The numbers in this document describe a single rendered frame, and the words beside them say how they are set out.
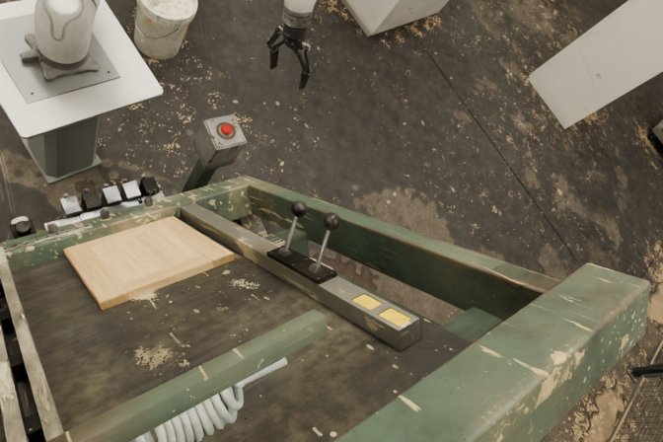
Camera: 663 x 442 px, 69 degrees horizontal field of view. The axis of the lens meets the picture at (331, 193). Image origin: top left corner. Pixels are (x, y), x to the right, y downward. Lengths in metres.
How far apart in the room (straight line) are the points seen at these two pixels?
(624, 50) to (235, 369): 4.28
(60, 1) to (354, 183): 1.90
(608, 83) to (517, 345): 4.01
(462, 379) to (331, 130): 2.61
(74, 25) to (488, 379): 1.53
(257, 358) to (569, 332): 0.45
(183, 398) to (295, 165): 2.53
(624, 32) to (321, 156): 2.61
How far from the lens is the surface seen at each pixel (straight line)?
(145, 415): 0.41
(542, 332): 0.73
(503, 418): 0.61
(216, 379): 0.42
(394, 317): 0.86
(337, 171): 3.01
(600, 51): 4.58
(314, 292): 1.00
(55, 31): 1.78
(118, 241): 1.49
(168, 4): 2.79
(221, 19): 3.32
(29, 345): 0.97
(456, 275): 1.03
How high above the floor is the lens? 2.35
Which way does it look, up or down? 54 degrees down
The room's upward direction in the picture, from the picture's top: 49 degrees clockwise
